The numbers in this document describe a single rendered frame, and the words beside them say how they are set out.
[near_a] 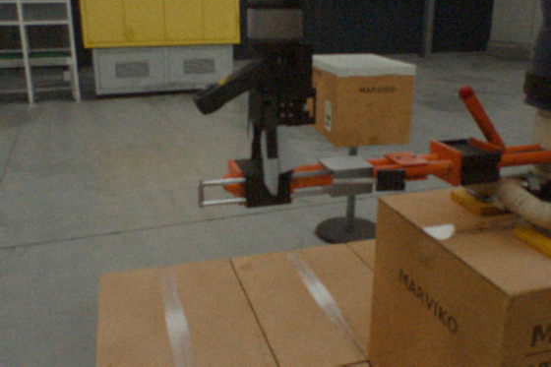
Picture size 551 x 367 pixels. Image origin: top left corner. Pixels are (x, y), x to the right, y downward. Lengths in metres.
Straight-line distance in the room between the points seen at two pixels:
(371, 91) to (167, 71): 5.62
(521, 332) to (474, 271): 0.10
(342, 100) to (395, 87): 0.28
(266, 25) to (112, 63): 7.27
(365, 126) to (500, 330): 2.00
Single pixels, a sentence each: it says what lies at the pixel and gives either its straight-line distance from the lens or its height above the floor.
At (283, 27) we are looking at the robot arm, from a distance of 0.73.
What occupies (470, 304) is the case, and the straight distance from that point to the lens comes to 0.90.
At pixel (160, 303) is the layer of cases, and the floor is 0.54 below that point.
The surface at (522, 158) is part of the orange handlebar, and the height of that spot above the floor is 1.08.
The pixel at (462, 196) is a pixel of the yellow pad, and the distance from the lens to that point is 1.11.
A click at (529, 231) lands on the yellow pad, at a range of 0.99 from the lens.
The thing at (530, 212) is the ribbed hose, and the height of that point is 1.01.
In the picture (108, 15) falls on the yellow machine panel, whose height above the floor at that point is 1.15.
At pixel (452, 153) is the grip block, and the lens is 0.90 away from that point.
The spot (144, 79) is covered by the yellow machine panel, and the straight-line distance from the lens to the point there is 8.04.
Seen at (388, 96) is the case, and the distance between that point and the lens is 2.77.
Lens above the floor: 1.33
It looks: 17 degrees down
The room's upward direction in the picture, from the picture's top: straight up
